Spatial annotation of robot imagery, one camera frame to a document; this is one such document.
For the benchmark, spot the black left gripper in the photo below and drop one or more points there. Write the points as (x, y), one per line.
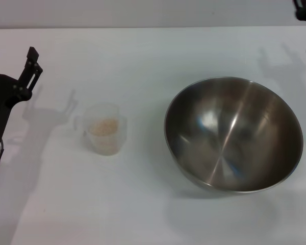
(0, 97)

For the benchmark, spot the clear plastic measuring cup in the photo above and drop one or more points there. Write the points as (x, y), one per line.
(104, 127)

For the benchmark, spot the white rice grains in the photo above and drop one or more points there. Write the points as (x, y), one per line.
(103, 130)

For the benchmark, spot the large stainless steel bowl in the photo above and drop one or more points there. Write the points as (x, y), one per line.
(233, 135)

